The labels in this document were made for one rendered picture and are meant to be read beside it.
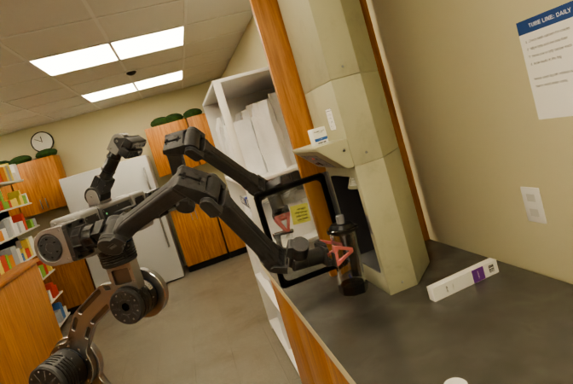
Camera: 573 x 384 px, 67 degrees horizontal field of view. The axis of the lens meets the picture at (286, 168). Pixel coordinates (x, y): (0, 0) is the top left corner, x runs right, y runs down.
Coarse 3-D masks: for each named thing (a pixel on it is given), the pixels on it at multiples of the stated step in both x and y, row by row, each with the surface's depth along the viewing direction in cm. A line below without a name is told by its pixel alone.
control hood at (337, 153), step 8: (328, 144) 146; (336, 144) 146; (344, 144) 147; (296, 152) 171; (304, 152) 160; (312, 152) 151; (320, 152) 146; (328, 152) 146; (336, 152) 147; (344, 152) 147; (328, 160) 152; (336, 160) 147; (344, 160) 147; (352, 160) 148
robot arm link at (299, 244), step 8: (288, 240) 140; (296, 240) 140; (304, 240) 140; (288, 248) 138; (296, 248) 137; (304, 248) 138; (288, 256) 141; (296, 256) 139; (304, 256) 140; (280, 272) 144
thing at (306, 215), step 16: (288, 192) 174; (304, 192) 176; (320, 192) 178; (272, 208) 173; (288, 208) 174; (304, 208) 176; (320, 208) 178; (272, 224) 173; (288, 224) 174; (304, 224) 176; (320, 224) 178; (288, 272) 175; (304, 272) 177
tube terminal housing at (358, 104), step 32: (320, 96) 160; (352, 96) 148; (384, 96) 164; (352, 128) 148; (384, 128) 157; (384, 160) 151; (384, 192) 151; (384, 224) 151; (416, 224) 167; (384, 256) 152; (416, 256) 159; (384, 288) 157
